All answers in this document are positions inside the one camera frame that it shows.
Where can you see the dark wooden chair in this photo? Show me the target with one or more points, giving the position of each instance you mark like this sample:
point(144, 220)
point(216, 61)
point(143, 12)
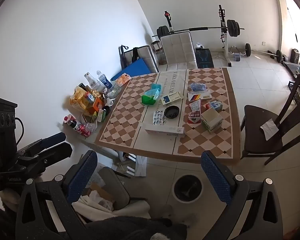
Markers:
point(260, 140)

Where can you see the green and white box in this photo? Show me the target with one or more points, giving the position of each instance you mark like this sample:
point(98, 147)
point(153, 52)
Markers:
point(211, 120)

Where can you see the black round ashtray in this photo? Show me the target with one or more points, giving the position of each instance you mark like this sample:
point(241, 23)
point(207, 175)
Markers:
point(171, 111)

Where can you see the orange snack packet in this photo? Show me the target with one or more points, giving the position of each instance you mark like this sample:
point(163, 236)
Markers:
point(122, 80)

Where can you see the green and blue plastic bag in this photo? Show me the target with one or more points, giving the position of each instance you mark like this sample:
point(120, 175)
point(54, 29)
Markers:
point(150, 97)

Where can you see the blue face mask packet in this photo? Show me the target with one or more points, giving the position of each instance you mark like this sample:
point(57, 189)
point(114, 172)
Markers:
point(197, 87)

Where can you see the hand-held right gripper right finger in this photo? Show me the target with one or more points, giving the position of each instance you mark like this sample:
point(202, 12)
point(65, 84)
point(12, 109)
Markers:
point(215, 177)

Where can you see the black printed mat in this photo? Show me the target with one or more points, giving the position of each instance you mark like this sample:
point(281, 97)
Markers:
point(204, 58)

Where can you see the white paper bag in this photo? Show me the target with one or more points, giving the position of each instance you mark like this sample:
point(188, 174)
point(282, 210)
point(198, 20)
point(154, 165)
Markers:
point(140, 166)

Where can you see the blue and white small carton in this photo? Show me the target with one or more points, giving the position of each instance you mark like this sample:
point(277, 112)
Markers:
point(216, 105)

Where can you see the white padded chair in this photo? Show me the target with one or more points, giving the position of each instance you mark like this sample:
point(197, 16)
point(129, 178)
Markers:
point(177, 47)

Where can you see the white weight rack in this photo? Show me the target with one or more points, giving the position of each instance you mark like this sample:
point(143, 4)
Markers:
point(225, 45)

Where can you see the yellow snack bag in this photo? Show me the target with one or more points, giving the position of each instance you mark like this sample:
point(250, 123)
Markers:
point(77, 100)

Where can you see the checkered tablecloth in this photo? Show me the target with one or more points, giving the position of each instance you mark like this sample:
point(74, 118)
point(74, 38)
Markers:
point(130, 120)

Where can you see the green and white carton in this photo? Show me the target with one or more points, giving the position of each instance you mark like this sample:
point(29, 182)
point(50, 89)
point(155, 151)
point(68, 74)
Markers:
point(102, 116)

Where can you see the blue label water bottle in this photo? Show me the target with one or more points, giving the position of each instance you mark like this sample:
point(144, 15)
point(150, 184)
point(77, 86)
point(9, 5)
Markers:
point(105, 81)

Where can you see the red and white snack packet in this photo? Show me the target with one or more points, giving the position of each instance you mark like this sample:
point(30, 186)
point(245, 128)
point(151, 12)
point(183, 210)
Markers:
point(193, 118)

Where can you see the clear glass bottle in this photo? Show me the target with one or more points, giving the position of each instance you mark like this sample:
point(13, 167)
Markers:
point(89, 80)

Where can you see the blue folded mat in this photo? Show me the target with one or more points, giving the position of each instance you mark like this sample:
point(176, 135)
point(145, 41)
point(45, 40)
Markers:
point(137, 67)

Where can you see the long white box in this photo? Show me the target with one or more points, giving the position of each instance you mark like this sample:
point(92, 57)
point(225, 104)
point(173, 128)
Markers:
point(165, 130)

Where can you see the red and white bottle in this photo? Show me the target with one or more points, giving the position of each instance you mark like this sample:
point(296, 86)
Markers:
point(71, 122)

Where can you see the orange box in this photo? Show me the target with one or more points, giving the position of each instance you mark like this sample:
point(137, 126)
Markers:
point(96, 106)

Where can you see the small red box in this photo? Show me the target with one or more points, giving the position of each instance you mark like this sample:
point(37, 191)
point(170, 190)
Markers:
point(207, 106)

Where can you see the grey padded chair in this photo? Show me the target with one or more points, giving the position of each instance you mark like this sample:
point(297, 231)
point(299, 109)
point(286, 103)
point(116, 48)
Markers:
point(117, 187)

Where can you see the silver blister pack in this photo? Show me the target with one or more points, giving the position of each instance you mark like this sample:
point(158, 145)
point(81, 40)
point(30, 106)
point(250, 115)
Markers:
point(158, 117)

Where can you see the white round trash bin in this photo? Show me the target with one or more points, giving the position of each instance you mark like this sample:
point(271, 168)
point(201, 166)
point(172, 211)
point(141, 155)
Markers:
point(187, 188)

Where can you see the white cloth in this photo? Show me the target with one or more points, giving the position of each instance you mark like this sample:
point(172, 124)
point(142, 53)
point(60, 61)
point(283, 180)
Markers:
point(95, 207)

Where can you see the striped white medicine box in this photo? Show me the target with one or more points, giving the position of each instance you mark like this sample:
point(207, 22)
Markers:
point(200, 96)

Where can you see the barbell with black plates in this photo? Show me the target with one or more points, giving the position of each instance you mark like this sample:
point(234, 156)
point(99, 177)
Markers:
point(263, 52)
point(197, 28)

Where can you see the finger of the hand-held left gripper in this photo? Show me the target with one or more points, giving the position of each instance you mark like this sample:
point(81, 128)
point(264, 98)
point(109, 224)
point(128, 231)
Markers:
point(56, 138)
point(62, 150)

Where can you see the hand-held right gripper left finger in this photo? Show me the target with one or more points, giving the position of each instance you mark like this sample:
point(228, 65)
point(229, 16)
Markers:
point(82, 177)

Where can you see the red soda can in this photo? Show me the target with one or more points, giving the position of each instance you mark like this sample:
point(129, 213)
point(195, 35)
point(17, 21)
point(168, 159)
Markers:
point(83, 130)

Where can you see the black stool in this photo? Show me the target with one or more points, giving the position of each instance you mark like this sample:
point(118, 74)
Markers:
point(294, 86)

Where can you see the white paper sheet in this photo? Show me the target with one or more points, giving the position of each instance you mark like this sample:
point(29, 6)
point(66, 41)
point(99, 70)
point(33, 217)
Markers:
point(268, 128)

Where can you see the gold foil box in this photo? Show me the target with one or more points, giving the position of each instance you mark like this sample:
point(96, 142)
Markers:
point(93, 93)

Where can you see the medicine box with blue rectangle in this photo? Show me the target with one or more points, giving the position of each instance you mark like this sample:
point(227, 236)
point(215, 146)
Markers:
point(173, 97)

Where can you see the white and red sachet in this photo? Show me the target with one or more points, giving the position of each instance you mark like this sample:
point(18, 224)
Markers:
point(195, 105)

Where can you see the dark folding bed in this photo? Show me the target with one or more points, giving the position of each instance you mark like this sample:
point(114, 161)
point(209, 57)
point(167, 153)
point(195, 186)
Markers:
point(146, 52)

